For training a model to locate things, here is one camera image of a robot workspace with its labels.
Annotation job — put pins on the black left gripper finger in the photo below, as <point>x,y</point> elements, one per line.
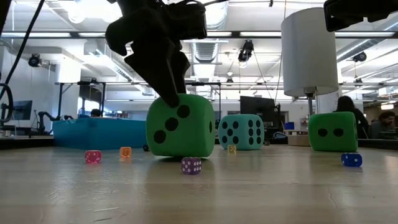
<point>158,71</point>
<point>183,68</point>

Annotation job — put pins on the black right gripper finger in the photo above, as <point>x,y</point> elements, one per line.
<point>345,12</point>

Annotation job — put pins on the large green foam die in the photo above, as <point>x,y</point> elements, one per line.
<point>332,141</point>
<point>186,140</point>

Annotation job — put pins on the small orange die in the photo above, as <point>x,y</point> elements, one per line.
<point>125,152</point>

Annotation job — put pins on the large teal foam die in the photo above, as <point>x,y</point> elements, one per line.
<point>241,140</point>

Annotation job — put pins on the small yellow die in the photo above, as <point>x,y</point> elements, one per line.
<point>232,149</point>

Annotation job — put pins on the small pink die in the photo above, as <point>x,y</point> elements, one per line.
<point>93,157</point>

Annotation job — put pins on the black background robot arm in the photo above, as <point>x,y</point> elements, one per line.
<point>46,116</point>

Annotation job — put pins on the black ceiling spotlight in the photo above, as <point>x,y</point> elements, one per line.
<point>34,60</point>
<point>360,56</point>

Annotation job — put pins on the person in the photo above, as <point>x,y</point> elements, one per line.
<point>348,107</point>
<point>385,121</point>
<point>95,113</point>

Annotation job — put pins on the black computer monitor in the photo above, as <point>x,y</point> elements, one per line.
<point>256,104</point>

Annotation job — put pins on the blue plastic bin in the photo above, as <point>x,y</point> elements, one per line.
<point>99,133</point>

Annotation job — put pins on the small purple die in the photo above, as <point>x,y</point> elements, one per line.
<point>191,165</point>

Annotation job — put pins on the small blue die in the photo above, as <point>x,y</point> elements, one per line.
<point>351,160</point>

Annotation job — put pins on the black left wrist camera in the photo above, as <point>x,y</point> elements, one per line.
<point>189,18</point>

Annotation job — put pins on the black background rig frame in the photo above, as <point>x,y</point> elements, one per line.
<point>84,83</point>
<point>219,99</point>

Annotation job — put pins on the black hanging camera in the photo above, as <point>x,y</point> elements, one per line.
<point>245,51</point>

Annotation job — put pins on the dark wall screen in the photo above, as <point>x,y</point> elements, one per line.
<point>22,109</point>

